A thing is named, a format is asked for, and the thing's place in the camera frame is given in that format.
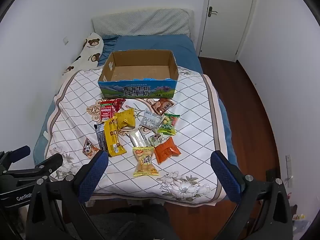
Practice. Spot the bright red snack packet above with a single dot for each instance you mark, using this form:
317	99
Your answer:
106	112

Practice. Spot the brown snack packet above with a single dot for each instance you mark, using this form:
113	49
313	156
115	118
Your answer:
163	105

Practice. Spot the silver snack packet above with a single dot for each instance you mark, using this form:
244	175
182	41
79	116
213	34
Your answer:
138	138

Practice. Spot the yellow egg biscuit packet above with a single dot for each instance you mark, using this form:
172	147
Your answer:
145	161

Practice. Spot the small panda print packet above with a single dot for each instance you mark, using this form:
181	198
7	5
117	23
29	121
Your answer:
89	149

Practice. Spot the bear print pillow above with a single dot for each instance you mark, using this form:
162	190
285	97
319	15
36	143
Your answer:
86	55

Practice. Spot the orange snack packet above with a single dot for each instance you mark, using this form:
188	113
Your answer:
166	152

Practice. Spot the printed cardboard box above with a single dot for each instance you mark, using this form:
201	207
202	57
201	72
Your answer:
140	77

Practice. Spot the black snack packet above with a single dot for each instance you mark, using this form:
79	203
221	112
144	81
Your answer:
100	136

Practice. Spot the blue bed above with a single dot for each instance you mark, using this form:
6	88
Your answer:
155	43

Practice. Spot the long yellow snack packet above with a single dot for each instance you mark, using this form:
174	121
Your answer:
113	138

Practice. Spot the small white green snack packet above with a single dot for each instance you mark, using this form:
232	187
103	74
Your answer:
155	139

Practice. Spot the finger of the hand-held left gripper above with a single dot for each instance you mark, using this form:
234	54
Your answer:
51	162
21	152

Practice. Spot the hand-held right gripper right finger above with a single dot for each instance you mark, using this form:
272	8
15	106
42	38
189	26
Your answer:
226	177

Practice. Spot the grey quilted pillow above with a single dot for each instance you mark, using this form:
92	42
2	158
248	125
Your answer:
140	23

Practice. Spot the white power strip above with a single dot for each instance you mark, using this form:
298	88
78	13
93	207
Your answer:
289	171

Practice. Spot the white barcode snack packet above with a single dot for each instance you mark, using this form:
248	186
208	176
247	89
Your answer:
150	121

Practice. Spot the dark red chocolate packet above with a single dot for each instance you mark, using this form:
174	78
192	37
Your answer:
119	104

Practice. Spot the floral checked blanket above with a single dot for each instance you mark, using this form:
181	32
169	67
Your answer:
175	120

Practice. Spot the white door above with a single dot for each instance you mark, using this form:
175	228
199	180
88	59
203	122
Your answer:
225	17

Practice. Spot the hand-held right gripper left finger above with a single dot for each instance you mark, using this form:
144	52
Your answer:
93	177

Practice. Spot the white wall socket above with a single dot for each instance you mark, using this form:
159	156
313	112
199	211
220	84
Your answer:
66	40

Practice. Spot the green candy packet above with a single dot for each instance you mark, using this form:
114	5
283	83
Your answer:
168	124

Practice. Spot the crumpled yellow snack packet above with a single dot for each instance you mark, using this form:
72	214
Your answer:
125	119

